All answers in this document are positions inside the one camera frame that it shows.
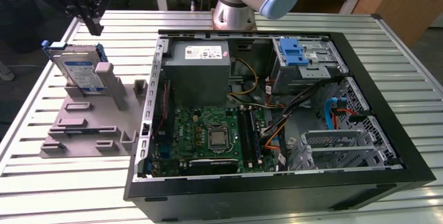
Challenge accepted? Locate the grey power supply unit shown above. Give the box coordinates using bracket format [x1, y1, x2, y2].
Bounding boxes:
[162, 39, 232, 109]

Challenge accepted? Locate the grey parts rack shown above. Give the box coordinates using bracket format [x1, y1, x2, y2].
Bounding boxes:
[40, 62, 150, 159]

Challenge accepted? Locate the hard disk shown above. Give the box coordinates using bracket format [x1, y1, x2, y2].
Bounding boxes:
[42, 41, 108, 96]

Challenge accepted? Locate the blue plastic drive latch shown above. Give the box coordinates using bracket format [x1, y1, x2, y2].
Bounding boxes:
[279, 38, 311, 66]

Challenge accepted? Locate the RAM stick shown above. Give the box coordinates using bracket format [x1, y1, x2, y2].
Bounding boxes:
[250, 108, 263, 164]

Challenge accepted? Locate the orange wire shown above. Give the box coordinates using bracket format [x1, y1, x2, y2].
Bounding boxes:
[264, 128, 287, 153]

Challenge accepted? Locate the black RAM slot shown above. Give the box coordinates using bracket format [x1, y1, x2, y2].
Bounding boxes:
[238, 106, 252, 166]

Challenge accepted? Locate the green motherboard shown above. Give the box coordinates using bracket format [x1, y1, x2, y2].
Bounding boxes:
[154, 106, 278, 177]

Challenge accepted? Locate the blue data wire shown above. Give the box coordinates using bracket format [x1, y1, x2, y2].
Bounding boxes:
[324, 96, 347, 131]

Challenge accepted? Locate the silver CPU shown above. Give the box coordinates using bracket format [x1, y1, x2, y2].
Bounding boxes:
[207, 128, 230, 149]

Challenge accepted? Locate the grey metal foot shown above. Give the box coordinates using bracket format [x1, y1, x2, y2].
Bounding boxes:
[0, 60, 15, 81]

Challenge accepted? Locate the metal drive cage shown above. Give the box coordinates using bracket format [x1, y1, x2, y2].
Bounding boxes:
[270, 37, 348, 95]

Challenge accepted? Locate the black wire bundle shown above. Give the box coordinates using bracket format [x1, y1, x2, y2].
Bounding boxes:
[263, 77, 347, 136]

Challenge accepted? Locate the black graphics card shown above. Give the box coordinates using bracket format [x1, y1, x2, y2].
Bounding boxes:
[179, 158, 239, 175]

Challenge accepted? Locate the black PC case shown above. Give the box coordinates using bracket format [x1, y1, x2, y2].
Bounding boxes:
[123, 29, 437, 222]

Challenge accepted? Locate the brown wooden cabinet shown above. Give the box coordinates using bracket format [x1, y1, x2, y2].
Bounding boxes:
[352, 0, 443, 46]

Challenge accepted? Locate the yellow wire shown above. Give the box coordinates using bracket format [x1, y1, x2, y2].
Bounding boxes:
[228, 58, 260, 96]

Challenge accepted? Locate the red and black power wire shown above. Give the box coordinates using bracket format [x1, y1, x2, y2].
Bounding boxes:
[331, 108, 370, 124]

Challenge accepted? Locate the metal disk bay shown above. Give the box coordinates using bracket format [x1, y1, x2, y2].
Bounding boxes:
[299, 129, 395, 170]

